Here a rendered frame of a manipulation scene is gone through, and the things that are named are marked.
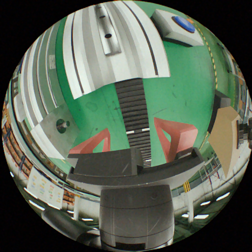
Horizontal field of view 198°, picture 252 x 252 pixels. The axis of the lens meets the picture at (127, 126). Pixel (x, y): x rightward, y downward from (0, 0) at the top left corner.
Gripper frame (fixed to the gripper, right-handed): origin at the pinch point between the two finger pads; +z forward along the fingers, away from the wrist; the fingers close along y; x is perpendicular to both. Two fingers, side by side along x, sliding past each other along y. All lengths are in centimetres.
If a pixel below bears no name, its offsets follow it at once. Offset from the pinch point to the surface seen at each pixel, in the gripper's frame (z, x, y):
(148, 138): 3.6, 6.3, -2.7
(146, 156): 2.4, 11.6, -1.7
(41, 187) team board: -57, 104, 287
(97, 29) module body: 1.1, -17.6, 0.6
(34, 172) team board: -27, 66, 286
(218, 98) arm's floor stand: 7.3, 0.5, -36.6
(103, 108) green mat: 5.6, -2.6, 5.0
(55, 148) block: -3.8, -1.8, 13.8
